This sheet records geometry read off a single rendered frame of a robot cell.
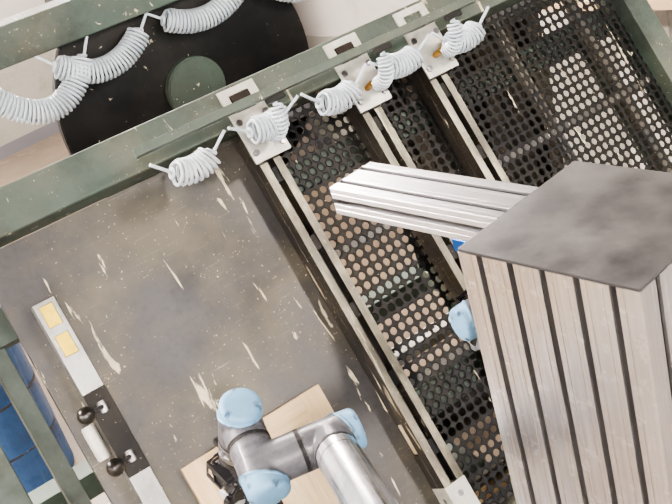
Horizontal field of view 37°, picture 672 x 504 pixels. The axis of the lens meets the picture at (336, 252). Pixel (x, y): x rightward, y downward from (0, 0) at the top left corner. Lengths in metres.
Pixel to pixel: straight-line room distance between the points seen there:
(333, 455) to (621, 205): 0.63
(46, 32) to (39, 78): 7.49
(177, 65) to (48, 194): 0.77
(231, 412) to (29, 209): 0.75
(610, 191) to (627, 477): 0.34
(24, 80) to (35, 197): 7.91
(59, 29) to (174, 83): 0.36
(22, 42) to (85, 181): 0.56
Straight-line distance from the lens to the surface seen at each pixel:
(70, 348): 2.21
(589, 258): 1.13
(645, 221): 1.18
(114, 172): 2.25
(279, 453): 1.66
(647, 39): 3.08
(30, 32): 2.67
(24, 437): 4.63
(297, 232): 2.34
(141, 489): 2.21
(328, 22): 6.89
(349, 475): 1.53
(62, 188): 2.22
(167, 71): 2.87
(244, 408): 1.69
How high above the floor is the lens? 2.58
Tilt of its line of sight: 26 degrees down
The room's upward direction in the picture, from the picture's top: 16 degrees counter-clockwise
